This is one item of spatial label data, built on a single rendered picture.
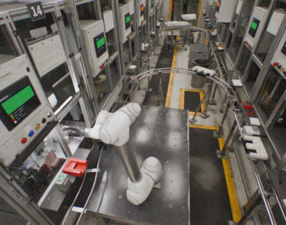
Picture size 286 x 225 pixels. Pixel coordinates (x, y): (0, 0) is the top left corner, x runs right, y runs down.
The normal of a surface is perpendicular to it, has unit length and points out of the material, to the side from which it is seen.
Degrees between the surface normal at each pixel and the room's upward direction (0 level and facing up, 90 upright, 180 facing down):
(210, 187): 0
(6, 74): 90
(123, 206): 0
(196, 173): 0
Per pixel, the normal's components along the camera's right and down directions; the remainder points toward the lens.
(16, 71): 0.98, 0.11
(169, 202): -0.02, -0.78
